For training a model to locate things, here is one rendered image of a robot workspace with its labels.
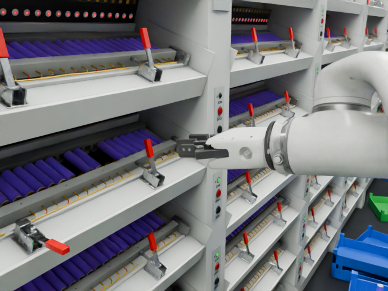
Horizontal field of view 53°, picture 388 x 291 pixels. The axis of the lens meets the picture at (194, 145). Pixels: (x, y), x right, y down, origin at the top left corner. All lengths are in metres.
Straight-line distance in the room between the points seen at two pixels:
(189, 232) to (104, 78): 0.46
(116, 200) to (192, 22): 0.39
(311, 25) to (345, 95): 0.94
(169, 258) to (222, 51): 0.47
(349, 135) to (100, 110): 0.35
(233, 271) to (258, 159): 0.69
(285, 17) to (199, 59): 0.72
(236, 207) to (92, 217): 0.56
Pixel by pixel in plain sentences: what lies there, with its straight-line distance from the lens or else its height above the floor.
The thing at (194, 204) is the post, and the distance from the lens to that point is 0.93.
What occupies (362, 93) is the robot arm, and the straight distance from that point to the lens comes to 0.56.
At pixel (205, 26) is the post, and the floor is 1.25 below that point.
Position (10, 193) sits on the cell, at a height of 1.01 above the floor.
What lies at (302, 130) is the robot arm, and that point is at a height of 1.11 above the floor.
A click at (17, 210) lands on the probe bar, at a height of 1.00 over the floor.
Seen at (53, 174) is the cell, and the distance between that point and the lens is 0.70.
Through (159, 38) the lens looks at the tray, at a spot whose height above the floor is 1.22.
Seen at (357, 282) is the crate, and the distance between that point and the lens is 1.47.
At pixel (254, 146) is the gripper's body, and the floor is 1.08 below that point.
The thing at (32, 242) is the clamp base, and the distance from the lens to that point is 0.58.
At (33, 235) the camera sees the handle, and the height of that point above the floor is 0.98.
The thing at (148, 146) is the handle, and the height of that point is 1.03.
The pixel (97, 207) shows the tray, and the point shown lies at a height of 0.96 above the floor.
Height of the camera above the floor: 1.25
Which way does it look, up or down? 17 degrees down
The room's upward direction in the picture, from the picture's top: straight up
